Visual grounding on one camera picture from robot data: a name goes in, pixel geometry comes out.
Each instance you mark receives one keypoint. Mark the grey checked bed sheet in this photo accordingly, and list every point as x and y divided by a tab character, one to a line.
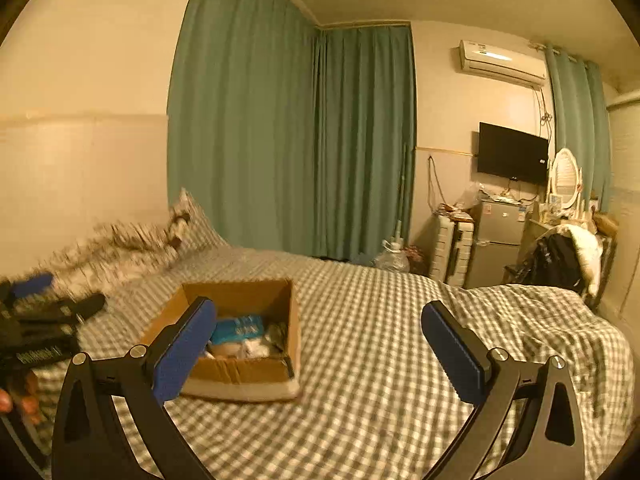
360	360

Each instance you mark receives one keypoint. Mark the grey white socks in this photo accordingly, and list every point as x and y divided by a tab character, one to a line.
255	349

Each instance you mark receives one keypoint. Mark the white coat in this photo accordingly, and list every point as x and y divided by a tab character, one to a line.
590	252

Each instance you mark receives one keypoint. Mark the brown cardboard box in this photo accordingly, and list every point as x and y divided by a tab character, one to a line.
240	375

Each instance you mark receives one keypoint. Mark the white air conditioner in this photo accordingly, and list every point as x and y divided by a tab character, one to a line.
502	64

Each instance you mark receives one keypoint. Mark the white suitcase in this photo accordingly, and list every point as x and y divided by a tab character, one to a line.
450	250

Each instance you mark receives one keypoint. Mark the black wall television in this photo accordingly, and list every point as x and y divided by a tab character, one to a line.
512	152

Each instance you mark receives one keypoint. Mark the green corner curtain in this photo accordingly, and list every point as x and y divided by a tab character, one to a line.
367	145

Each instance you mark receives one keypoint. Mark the person's left hand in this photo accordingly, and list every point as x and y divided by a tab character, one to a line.
15	400

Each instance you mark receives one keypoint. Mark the white oval vanity mirror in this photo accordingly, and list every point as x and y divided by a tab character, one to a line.
565	177

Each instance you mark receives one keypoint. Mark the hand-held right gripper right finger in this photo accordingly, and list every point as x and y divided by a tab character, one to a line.
452	355

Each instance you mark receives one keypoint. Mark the wide green curtain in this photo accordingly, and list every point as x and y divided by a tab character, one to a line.
240	125

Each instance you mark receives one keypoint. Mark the beige dressing table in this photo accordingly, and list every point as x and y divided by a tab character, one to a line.
537	232

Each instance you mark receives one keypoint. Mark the patterned pillow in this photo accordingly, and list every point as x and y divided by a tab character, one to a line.
197	230

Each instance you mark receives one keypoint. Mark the blue tissue packet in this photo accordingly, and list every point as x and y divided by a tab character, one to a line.
239	329

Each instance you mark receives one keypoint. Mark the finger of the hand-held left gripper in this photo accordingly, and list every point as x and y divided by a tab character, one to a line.
32	285
75	306

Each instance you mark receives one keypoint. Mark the grey mini fridge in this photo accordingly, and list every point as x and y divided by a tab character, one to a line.
495	245

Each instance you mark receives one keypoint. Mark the clear water jug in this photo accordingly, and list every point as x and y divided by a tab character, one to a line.
392	257

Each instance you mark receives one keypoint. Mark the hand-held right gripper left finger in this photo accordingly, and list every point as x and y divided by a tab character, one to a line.
182	355

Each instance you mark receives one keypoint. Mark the clear plastic bag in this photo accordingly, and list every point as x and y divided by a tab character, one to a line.
467	197

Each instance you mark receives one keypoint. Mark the floral duvet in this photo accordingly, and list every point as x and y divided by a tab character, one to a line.
110	255

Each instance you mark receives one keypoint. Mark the white wardrobe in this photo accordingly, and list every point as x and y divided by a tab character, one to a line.
625	200

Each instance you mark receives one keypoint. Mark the green window curtain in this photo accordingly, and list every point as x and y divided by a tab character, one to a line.
575	130

